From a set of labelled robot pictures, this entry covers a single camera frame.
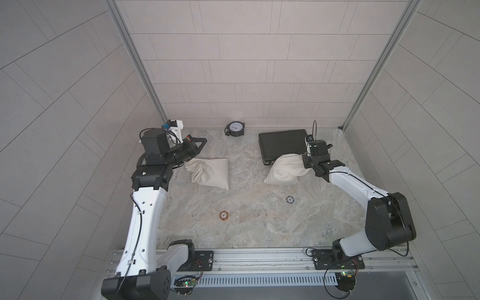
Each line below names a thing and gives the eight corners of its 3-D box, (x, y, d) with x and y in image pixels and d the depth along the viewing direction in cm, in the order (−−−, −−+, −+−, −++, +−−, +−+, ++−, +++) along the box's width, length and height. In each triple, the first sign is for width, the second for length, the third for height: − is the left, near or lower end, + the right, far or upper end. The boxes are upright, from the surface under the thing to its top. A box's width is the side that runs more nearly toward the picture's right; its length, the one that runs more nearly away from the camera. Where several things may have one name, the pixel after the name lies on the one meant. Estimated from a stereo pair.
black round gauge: (224, 136, 116) (224, 132, 113) (226, 125, 122) (225, 121, 119) (243, 136, 116) (243, 132, 113) (244, 125, 122) (244, 121, 119)
